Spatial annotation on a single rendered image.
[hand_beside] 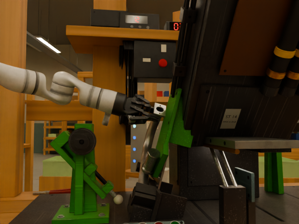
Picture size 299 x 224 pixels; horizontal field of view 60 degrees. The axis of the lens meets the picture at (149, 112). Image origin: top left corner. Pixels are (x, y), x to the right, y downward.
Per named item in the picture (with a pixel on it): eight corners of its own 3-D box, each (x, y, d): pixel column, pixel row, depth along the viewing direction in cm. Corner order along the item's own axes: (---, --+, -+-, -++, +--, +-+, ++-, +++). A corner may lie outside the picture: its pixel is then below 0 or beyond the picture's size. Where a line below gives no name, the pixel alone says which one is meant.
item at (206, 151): (260, 198, 94) (258, 105, 96) (179, 201, 90) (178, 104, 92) (236, 186, 112) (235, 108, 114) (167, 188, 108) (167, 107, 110)
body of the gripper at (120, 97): (111, 102, 79) (141, 110, 80) (116, 86, 86) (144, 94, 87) (107, 118, 84) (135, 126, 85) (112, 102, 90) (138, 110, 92)
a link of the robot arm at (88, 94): (104, 82, 87) (97, 107, 88) (58, 69, 85) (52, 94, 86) (102, 83, 80) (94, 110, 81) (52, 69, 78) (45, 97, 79)
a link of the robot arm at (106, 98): (112, 110, 93) (95, 105, 92) (119, 86, 86) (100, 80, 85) (107, 127, 86) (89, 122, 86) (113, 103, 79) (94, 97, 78)
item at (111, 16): (128, 27, 105) (128, 10, 105) (90, 25, 103) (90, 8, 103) (127, 33, 112) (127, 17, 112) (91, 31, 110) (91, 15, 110)
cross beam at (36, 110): (298, 121, 130) (298, 103, 131) (26, 120, 113) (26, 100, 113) (292, 121, 135) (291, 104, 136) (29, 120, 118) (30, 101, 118)
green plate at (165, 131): (187, 165, 74) (205, 95, 76) (160, 158, 73) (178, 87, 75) (177, 160, 86) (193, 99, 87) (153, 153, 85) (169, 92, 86)
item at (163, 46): (176, 78, 102) (176, 41, 103) (133, 77, 100) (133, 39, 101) (170, 83, 115) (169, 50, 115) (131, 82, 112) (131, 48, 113)
